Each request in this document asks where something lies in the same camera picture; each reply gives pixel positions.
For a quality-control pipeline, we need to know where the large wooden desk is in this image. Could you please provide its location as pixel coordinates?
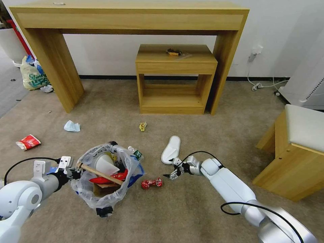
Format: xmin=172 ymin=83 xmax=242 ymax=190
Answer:
xmin=9 ymin=1 xmax=250 ymax=116

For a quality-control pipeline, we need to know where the plastic bottle with green label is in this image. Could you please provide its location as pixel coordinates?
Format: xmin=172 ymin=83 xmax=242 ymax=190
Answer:
xmin=128 ymin=146 xmax=144 ymax=162

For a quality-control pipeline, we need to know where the trash bin with clear liner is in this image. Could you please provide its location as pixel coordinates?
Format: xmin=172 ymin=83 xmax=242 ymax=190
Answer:
xmin=71 ymin=141 xmax=146 ymax=218

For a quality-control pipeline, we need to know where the plastic bag with green print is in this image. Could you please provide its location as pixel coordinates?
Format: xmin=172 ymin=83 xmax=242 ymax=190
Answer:
xmin=21 ymin=55 xmax=51 ymax=91

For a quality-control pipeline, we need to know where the red stand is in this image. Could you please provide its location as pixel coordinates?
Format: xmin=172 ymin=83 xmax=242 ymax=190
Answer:
xmin=6 ymin=20 xmax=36 ymax=64

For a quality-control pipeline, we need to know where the red snack packet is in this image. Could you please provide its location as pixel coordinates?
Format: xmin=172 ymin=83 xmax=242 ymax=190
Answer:
xmin=16 ymin=134 xmax=41 ymax=152

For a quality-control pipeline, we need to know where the white slipper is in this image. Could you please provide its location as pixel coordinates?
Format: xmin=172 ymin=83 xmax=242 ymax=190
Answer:
xmin=161 ymin=135 xmax=181 ymax=165

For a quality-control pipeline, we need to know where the white power cable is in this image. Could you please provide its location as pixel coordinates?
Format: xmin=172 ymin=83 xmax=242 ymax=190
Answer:
xmin=247 ymin=60 xmax=290 ymax=92

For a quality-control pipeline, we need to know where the small wooden side table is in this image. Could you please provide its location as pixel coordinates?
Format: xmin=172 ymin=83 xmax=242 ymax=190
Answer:
xmin=135 ymin=44 xmax=218 ymax=115

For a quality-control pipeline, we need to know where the white wheeled appliance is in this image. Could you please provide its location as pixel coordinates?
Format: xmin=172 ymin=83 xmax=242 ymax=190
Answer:
xmin=275 ymin=75 xmax=324 ymax=111

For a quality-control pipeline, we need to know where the wooden stick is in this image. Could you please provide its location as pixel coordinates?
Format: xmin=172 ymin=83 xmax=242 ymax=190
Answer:
xmin=76 ymin=162 xmax=124 ymax=185

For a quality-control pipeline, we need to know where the wooden stool with white cushion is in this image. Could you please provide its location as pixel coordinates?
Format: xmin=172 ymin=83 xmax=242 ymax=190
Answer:
xmin=252 ymin=104 xmax=324 ymax=202

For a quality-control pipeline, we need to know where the white wall socket with plug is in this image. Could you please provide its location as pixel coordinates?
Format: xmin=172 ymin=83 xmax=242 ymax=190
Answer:
xmin=248 ymin=45 xmax=264 ymax=63

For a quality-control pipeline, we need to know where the red shiny crumpled wrapper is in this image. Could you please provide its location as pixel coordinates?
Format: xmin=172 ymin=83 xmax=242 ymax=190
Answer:
xmin=141 ymin=178 xmax=163 ymax=190

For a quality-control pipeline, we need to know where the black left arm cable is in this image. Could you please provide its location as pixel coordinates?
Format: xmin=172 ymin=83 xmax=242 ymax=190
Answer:
xmin=4 ymin=157 xmax=62 ymax=187

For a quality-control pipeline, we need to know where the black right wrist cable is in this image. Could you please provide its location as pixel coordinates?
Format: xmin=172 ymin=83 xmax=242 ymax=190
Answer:
xmin=182 ymin=151 xmax=225 ymax=169

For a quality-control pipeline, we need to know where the white round planter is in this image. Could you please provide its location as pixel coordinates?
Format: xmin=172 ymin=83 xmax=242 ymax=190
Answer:
xmin=0 ymin=28 xmax=27 ymax=68

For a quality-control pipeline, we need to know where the brown cardboard piece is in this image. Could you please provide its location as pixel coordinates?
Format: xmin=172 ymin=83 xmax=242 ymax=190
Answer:
xmin=93 ymin=181 xmax=121 ymax=197

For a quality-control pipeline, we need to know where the black right elbow cable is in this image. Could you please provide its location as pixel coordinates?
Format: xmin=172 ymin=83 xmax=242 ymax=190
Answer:
xmin=220 ymin=201 xmax=305 ymax=243

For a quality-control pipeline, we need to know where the red flat snack wrapper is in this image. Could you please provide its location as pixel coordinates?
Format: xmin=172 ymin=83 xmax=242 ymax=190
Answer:
xmin=89 ymin=169 xmax=129 ymax=184

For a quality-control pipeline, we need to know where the white paper cup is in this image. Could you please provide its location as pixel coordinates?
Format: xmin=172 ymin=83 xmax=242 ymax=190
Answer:
xmin=96 ymin=153 xmax=120 ymax=175

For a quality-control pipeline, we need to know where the light blue tissue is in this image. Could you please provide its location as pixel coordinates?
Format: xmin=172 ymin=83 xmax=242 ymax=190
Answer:
xmin=63 ymin=120 xmax=81 ymax=133

